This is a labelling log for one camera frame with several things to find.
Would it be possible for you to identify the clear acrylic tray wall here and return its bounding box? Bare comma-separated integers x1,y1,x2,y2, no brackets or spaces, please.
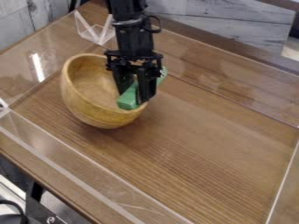
0,105,192,224

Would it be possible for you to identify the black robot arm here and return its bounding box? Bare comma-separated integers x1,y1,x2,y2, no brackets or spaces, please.
104,0,164,104

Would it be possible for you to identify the brown wooden bowl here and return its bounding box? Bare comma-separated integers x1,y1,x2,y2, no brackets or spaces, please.
60,53,147,129

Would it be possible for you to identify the green rectangular block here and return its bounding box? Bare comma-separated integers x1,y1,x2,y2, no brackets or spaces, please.
116,66,168,110

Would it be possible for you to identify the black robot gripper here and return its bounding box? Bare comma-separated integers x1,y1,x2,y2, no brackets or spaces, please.
106,16,163,104

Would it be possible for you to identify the black cable under table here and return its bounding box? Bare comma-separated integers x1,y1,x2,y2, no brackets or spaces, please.
0,199,28,224

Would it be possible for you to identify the clear acrylic corner bracket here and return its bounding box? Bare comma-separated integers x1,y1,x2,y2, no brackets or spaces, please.
74,10,116,46

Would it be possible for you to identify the black table leg bracket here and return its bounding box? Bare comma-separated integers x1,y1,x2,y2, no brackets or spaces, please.
26,181,68,224

